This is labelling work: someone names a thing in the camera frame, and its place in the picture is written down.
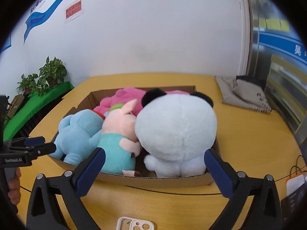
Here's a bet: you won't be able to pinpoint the beige phone case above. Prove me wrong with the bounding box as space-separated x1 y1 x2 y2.
116 217 155 230

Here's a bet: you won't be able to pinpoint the white panda plush toy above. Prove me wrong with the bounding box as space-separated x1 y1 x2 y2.
135 88 218 178

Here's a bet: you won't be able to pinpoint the person's hand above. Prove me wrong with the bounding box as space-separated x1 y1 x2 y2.
8 168 21 206

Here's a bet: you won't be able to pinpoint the black white product box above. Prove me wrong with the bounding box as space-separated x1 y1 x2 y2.
281 172 306 223

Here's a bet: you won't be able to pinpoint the brown wooden box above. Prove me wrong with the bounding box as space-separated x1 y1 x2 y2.
7 94 24 119

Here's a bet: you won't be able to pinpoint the light blue plush toy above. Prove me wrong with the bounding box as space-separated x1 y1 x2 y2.
50 109 105 166

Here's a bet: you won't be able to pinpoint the small potted green plant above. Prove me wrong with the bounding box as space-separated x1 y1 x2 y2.
17 73 39 94

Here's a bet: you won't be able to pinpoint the large potted green plant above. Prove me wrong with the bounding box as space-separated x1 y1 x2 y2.
35 57 67 96

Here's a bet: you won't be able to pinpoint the pink pig plush teal dress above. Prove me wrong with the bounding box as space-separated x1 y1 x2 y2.
98 99 142 177

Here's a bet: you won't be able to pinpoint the pink plush toy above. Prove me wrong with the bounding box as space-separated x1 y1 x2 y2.
92 86 190 117

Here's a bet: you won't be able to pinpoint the grey canvas bag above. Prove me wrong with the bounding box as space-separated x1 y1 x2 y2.
214 76 272 113

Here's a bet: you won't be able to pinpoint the yellow sticky notes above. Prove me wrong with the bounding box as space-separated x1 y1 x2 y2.
259 18 290 32

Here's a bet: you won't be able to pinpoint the black cable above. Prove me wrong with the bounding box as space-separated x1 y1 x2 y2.
289 155 307 177

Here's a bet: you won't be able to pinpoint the red wall notice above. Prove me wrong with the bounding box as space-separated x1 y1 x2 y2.
64 0 84 23

